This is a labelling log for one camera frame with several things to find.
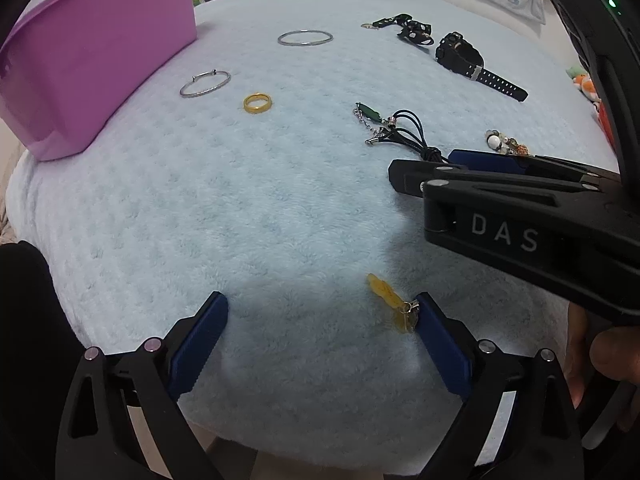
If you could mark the thin silver bangle with clasp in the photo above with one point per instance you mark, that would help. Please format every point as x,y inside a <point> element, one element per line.
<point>186,92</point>

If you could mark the yellow translucent pendant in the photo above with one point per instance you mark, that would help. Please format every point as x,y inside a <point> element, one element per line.
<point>382,290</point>

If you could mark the purple plastic basin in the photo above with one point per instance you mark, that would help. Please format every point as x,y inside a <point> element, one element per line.
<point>85,60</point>

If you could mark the orange plush toy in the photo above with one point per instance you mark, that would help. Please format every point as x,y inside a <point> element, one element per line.
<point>582,82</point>

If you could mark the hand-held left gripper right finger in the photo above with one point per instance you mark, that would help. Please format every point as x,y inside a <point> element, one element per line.
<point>445,347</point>

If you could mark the person's right hand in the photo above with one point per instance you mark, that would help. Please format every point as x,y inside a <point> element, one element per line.
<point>615,355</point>

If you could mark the black wrist watch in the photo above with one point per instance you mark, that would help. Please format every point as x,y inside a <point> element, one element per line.
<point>460,52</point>

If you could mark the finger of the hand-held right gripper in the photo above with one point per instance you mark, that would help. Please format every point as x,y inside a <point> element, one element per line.
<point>415,177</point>
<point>480,160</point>

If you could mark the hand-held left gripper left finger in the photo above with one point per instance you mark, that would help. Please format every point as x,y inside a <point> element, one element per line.
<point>200,342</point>

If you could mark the light blue fleece blanket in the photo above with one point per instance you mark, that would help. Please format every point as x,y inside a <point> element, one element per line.
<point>225,200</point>

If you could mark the plain silver bangle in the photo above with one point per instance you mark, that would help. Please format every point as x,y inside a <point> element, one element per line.
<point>280,39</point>

